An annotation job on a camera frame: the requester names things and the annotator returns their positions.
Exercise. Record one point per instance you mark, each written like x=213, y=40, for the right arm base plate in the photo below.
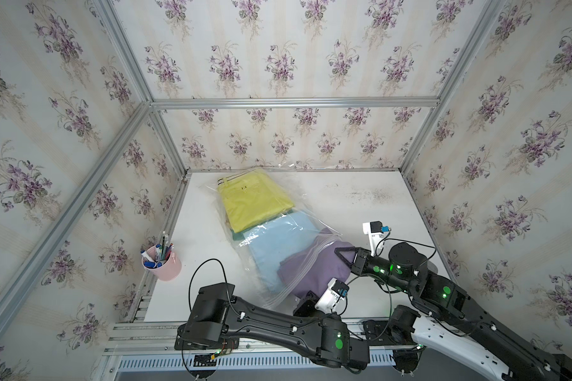
x=393, y=332

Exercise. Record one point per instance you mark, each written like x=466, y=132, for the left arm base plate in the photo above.
x=203, y=336

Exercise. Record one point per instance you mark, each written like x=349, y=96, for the yellow-green folded trousers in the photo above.
x=252, y=197

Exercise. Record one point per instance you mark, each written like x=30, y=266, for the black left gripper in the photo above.
x=309, y=309

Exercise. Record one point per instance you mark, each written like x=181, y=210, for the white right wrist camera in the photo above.
x=376, y=232

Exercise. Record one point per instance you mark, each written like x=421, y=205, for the clear plastic vacuum bag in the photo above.
x=293, y=185

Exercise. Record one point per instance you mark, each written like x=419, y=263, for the pink pen cup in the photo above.
x=161, y=259

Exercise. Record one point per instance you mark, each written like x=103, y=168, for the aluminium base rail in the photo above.
x=150, y=346

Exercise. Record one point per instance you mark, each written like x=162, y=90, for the light blue trousers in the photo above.
x=277, y=239

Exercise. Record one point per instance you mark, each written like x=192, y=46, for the teal folded garment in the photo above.
x=240, y=236

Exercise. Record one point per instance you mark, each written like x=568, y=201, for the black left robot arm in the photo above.
x=219, y=318

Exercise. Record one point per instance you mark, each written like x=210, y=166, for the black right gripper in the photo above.
x=362, y=262

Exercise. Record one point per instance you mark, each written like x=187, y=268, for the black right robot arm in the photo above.
x=442, y=316

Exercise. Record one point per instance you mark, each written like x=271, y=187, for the purple trousers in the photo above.
x=312, y=268

